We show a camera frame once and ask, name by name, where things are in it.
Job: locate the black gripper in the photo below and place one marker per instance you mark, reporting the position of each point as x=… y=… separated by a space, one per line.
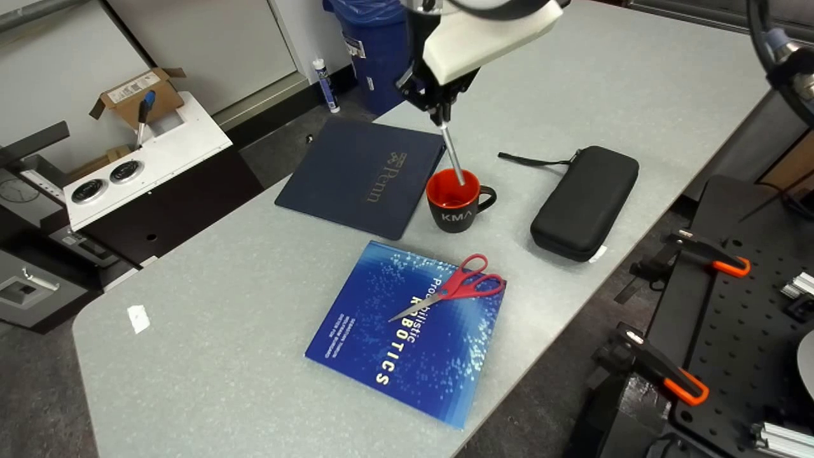
x=427 y=85

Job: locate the white pen with silver barrel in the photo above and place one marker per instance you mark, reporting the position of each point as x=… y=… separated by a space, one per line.
x=455 y=158

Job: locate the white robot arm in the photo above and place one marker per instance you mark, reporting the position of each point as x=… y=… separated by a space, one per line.
x=483 y=33

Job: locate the black mug with red inside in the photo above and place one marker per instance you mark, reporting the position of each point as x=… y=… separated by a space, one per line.
x=449 y=206

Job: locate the blue trash bin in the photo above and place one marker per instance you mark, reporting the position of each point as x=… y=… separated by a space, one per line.
x=373 y=47

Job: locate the navy Penn folder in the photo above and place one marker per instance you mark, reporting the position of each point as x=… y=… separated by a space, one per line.
x=360 y=174

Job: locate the blue robotics book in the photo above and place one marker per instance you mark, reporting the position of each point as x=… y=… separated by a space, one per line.
x=408 y=340

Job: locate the white side table with holes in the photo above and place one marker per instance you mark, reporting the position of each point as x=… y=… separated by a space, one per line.
x=144 y=165

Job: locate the open cardboard box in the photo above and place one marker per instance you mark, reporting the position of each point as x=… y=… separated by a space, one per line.
x=141 y=97

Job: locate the black orange bar clamp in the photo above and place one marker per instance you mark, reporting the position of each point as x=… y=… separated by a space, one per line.
x=661 y=364
x=713 y=256

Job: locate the small white paper scrap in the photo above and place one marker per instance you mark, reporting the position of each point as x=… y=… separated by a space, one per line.
x=139 y=318

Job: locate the black perforated breadboard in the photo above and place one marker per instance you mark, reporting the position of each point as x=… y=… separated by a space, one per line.
x=745 y=340

